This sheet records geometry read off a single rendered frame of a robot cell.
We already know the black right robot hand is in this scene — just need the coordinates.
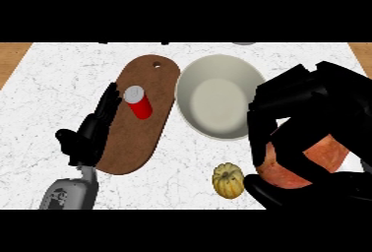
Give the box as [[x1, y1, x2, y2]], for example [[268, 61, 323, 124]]
[[241, 60, 372, 211]]

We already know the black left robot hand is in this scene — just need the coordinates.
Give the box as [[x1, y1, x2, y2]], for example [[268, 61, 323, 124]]
[[53, 82, 122, 167]]

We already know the orange sweet potato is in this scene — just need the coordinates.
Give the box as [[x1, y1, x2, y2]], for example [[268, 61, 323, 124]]
[[253, 126, 351, 190]]

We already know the pale grey bowl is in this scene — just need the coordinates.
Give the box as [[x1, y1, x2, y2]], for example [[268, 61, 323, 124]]
[[174, 53, 267, 142]]

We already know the brown wooden cutting board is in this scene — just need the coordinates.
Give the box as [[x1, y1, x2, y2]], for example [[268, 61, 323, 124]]
[[94, 54, 181, 176]]

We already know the red can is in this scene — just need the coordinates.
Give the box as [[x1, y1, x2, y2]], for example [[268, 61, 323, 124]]
[[122, 85, 153, 121]]

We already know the yellow ribbed squash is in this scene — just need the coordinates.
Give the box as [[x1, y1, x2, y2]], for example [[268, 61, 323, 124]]
[[210, 162, 246, 200]]

